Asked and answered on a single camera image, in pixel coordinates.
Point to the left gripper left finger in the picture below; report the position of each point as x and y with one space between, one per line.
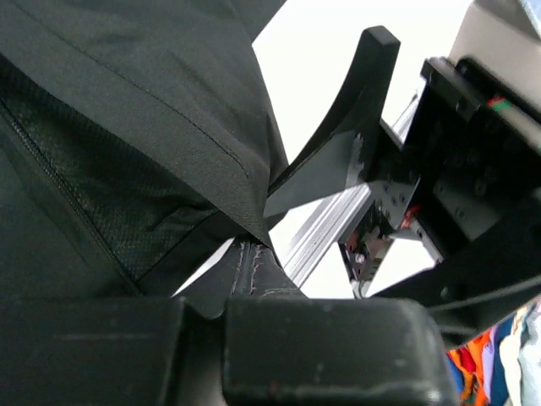
120 351

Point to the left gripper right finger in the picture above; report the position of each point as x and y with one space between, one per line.
280 348

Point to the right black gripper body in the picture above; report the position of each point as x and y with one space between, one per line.
464 180

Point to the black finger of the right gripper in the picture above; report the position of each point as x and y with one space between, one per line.
339 153

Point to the black jacket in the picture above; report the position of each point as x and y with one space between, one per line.
137 137

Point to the aluminium table frame rail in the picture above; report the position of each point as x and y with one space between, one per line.
330 221

